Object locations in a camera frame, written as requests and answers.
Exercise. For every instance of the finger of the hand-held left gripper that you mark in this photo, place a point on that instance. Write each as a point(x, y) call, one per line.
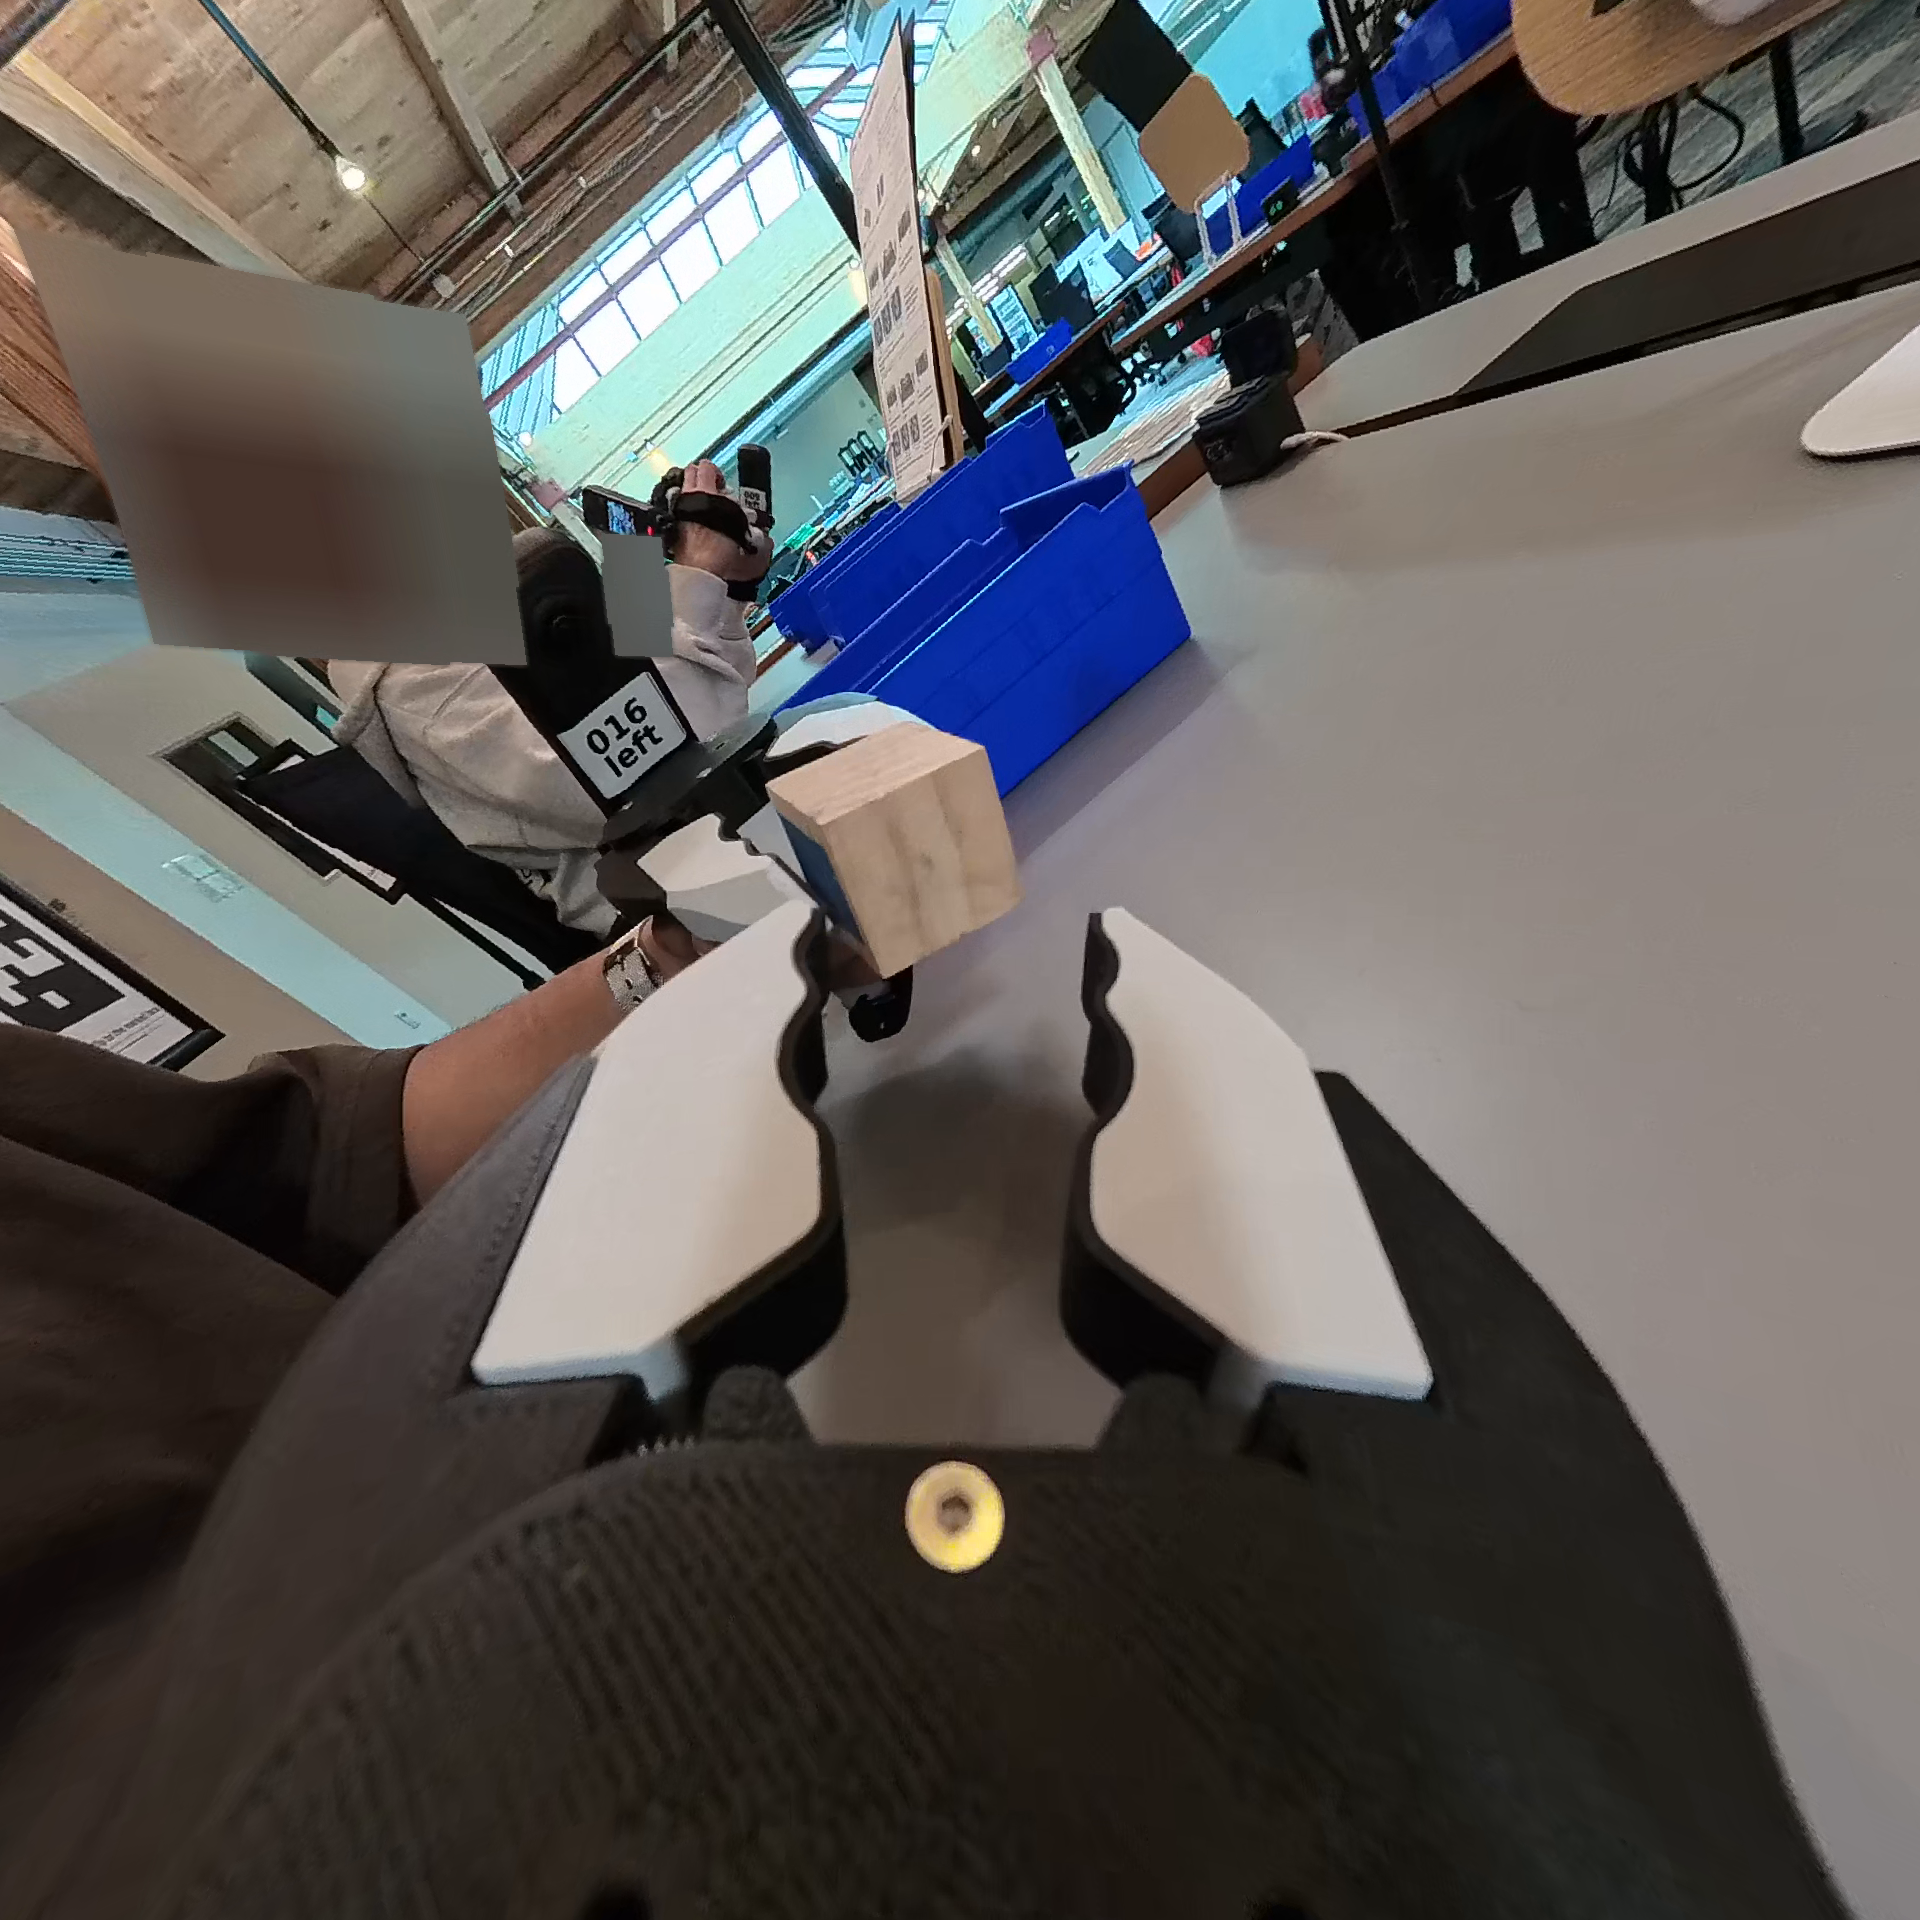
point(721, 886)
point(839, 727)

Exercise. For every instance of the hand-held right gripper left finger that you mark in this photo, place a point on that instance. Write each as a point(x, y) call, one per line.
point(660, 1200)

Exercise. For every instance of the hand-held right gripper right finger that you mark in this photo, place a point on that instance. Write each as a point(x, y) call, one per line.
point(1244, 1200)

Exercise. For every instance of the wooden cube with blue face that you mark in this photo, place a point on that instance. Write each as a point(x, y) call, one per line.
point(915, 856)

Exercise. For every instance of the blue plastic bin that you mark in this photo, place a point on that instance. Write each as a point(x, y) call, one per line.
point(1050, 662)
point(974, 481)

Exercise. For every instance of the person's left forearm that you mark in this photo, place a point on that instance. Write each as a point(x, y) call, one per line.
point(510, 1049)

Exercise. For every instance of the person's left hand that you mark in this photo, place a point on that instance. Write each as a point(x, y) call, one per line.
point(682, 945)

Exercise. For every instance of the silver wristwatch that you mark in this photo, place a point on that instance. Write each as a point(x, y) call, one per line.
point(630, 967)

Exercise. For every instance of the wooden instruction board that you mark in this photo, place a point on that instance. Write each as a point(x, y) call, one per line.
point(892, 301)

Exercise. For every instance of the small black box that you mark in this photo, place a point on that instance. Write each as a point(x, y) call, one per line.
point(1244, 436)

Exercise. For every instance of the person's dark brown clothing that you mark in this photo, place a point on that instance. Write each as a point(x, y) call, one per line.
point(135, 1277)

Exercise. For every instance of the small wooden board stand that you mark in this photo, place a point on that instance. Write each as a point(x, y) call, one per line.
point(1194, 143)

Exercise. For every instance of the black white wall poster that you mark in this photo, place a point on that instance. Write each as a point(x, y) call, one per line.
point(60, 990)

